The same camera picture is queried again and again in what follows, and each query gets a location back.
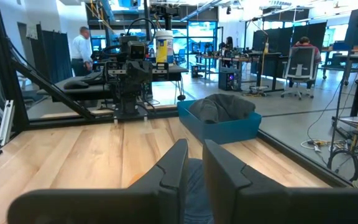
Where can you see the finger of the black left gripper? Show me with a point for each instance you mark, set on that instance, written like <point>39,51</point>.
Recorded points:
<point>145,76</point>
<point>132,76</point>

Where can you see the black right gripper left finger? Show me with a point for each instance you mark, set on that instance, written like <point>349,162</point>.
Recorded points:
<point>120,205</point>

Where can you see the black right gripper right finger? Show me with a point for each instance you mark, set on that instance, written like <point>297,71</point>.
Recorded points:
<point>275,205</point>

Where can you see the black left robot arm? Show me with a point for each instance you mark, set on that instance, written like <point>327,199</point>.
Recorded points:
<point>129,104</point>

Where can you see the dark grey hat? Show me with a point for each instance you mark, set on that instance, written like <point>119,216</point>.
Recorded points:
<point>219,107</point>

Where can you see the white wipes canister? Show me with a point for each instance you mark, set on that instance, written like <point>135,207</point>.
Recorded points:
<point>164,46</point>

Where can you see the black desk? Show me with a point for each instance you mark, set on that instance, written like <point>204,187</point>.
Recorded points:
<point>82,88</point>

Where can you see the person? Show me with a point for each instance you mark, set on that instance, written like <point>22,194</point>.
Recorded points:
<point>81,51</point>
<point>228,46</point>
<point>304,42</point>

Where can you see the black computer tower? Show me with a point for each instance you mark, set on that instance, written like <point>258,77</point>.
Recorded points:
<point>228,79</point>

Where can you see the dark blue curtain divider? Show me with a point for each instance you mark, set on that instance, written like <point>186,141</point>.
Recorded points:
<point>53,54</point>

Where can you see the long work desk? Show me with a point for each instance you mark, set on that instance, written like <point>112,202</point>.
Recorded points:
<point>244,59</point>

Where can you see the blue plastic bin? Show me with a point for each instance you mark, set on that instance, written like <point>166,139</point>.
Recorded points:
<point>222,130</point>

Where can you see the black room divider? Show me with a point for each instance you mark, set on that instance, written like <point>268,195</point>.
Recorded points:
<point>278,40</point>

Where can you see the grey mesh office chair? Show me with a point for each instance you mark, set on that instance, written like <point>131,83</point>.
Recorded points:
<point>300,67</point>

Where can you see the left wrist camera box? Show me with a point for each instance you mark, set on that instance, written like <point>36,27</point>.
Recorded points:
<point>137,50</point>

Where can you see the silver aluminium bracket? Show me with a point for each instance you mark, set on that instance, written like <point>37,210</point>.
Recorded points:
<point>5,123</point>

